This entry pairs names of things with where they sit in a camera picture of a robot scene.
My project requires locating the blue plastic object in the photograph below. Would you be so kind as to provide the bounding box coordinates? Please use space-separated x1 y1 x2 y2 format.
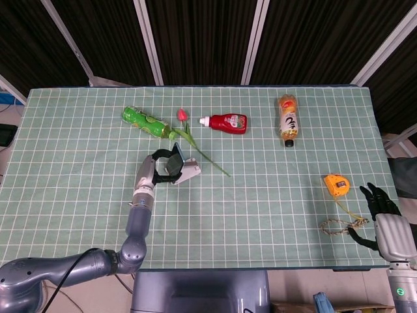
0 89 18 105

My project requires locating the green checkered tablecloth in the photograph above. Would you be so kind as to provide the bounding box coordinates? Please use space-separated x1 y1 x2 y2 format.
0 85 403 272

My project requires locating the white folding phone stand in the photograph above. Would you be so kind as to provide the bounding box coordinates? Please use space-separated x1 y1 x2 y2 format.
171 157 201 186

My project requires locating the short aluminium frame bar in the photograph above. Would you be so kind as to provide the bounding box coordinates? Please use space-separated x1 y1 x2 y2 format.
0 74 27 106

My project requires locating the orange tea bottle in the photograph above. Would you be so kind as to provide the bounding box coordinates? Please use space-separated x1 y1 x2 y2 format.
278 93 300 148

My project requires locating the dark fabric seat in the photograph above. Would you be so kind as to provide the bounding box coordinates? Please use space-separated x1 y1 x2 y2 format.
387 158 417 200

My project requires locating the slanted aluminium frame post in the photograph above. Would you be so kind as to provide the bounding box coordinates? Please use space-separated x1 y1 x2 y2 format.
40 0 96 87

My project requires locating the tan floor cable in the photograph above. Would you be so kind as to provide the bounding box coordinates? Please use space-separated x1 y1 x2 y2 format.
42 282 84 313

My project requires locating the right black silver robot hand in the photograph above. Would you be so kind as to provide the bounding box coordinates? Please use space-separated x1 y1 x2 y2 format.
347 182 417 263

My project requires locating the braided jute rope loop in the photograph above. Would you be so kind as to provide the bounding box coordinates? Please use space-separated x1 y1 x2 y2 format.
319 216 371 236

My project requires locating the red ketchup squeeze bottle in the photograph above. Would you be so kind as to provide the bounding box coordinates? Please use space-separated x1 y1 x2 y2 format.
199 113 248 134

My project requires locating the pink artificial tulip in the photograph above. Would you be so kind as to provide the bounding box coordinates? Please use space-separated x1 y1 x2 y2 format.
172 108 231 178

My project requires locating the green plastic drink bottle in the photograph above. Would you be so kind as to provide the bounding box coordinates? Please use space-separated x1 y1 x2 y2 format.
122 105 179 141

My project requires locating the wide aluminium frame post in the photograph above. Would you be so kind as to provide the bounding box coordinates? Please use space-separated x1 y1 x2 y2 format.
350 3 417 86

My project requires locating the black smartphone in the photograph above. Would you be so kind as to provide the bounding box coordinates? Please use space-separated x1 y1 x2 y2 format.
165 142 186 176

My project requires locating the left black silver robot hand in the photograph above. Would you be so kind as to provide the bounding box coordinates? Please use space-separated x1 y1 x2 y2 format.
133 148 184 192

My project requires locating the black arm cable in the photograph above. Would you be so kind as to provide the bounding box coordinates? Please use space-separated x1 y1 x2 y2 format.
41 247 99 313

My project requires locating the grey-blue robot torso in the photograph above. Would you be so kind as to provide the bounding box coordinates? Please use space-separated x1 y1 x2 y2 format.
130 271 272 313

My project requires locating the black box device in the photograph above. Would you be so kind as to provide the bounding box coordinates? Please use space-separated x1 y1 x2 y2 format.
0 123 16 147

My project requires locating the yellow tape measure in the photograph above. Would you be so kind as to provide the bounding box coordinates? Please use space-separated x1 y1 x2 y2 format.
323 173 359 218

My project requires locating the brown cardboard box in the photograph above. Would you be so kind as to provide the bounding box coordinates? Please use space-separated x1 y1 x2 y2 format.
270 301 397 313

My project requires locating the blue cloth item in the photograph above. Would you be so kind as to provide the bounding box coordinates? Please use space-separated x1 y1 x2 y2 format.
312 292 335 313

